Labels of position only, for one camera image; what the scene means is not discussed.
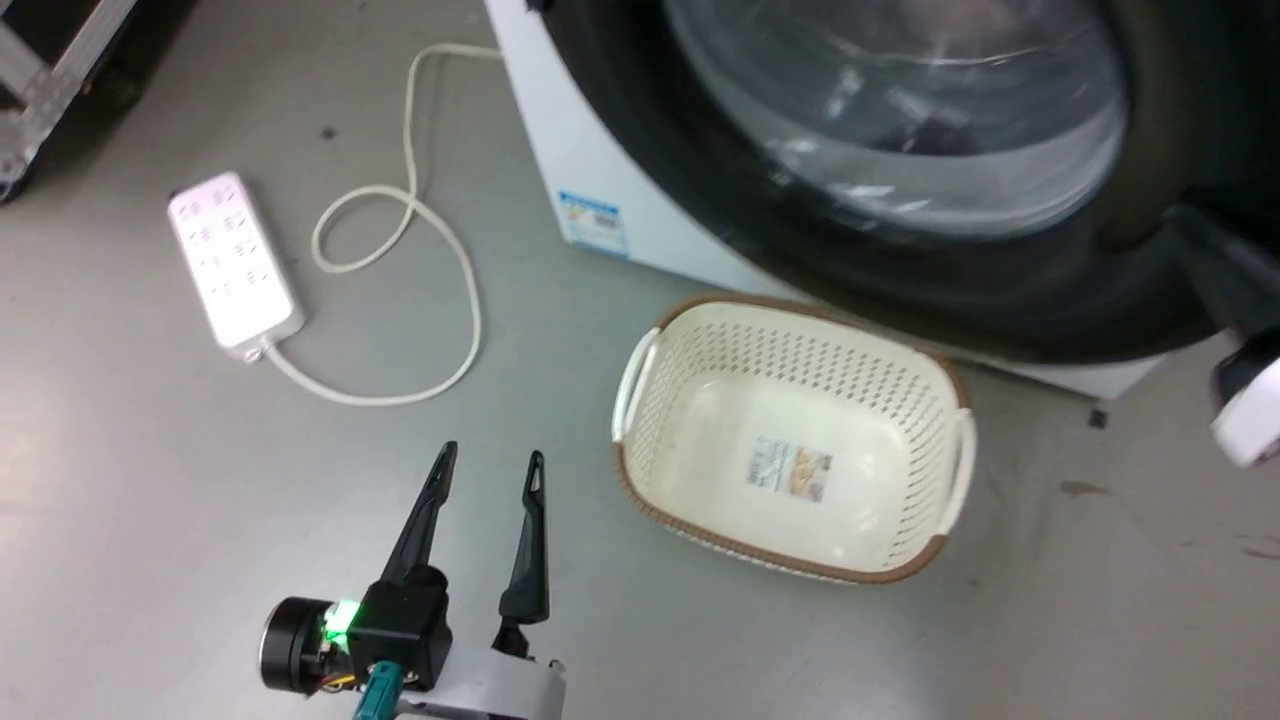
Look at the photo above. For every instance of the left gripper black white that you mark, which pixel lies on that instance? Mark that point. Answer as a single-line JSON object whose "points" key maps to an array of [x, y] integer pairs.
{"points": [[400, 625]]}

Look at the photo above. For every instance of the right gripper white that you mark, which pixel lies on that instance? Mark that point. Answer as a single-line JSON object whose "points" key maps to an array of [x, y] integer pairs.
{"points": [[1255, 415]]}

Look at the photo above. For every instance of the black washing machine door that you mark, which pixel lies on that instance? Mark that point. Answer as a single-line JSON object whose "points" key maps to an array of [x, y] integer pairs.
{"points": [[900, 130]]}

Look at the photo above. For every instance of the white washing machine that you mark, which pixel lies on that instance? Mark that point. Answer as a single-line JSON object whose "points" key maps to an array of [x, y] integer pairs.
{"points": [[600, 170]]}

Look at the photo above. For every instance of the paper label in basket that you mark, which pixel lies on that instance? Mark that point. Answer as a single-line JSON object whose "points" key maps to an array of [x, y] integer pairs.
{"points": [[790, 469]]}

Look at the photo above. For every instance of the cream plastic laundry basket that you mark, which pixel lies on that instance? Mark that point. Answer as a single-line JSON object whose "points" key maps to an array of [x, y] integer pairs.
{"points": [[790, 440]]}

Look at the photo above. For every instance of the blue energy label sticker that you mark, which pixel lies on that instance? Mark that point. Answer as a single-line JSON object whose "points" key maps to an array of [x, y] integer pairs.
{"points": [[592, 222]]}

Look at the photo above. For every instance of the white power strip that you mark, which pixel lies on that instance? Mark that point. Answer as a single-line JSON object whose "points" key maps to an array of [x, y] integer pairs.
{"points": [[232, 262]]}

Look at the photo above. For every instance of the aluminium frame profile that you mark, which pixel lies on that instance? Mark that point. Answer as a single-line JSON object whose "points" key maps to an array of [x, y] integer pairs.
{"points": [[50, 85]]}

